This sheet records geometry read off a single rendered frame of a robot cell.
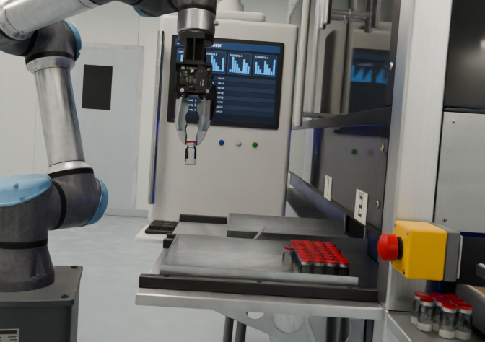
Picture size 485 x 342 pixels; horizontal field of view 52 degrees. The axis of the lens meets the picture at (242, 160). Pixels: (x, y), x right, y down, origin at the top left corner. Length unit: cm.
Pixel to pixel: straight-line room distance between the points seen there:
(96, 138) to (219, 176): 484
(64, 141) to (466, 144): 87
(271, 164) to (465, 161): 104
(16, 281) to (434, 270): 81
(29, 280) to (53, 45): 55
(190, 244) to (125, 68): 548
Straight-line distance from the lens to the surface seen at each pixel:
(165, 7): 106
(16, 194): 113
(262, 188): 180
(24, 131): 686
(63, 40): 133
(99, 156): 655
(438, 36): 85
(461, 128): 85
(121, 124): 648
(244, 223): 146
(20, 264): 115
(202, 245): 112
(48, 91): 129
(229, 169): 179
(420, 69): 83
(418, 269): 75
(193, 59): 95
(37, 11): 114
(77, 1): 105
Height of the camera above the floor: 115
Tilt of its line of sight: 3 degrees down
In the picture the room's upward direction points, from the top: 4 degrees clockwise
